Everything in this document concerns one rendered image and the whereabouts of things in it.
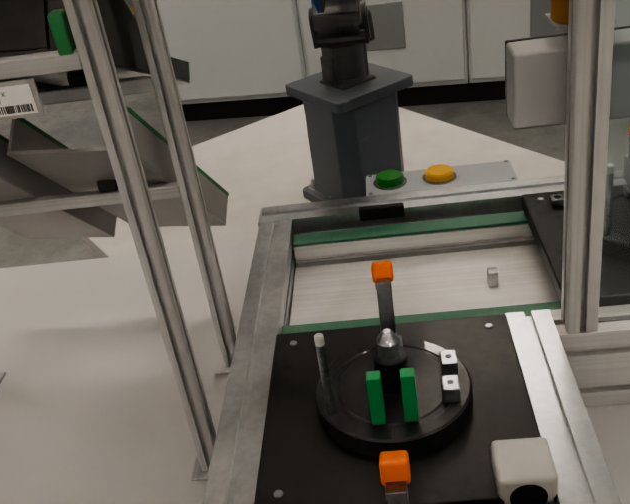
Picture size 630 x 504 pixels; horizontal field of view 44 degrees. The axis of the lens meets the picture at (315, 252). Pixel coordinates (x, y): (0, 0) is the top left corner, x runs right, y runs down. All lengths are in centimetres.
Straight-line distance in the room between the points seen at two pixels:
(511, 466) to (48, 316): 75
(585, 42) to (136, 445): 62
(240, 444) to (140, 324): 41
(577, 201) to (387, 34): 323
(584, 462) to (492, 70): 338
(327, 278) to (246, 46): 313
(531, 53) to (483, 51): 324
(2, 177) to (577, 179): 57
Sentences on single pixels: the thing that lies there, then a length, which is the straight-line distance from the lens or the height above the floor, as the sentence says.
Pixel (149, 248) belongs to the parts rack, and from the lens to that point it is 70.
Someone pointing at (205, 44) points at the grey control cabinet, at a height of 41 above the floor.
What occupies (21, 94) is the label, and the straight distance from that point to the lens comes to 67.
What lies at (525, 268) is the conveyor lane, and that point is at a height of 92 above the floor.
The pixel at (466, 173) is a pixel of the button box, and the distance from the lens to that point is 114.
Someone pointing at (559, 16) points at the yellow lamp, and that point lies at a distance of 72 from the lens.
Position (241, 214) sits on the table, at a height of 86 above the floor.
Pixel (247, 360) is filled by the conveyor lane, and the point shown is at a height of 96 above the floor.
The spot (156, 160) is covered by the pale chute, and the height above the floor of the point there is 115.
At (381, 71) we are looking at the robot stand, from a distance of 128.
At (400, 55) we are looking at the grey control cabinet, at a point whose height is 27.
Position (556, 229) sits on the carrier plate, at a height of 97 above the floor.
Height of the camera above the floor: 146
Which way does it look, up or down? 30 degrees down
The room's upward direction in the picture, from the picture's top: 9 degrees counter-clockwise
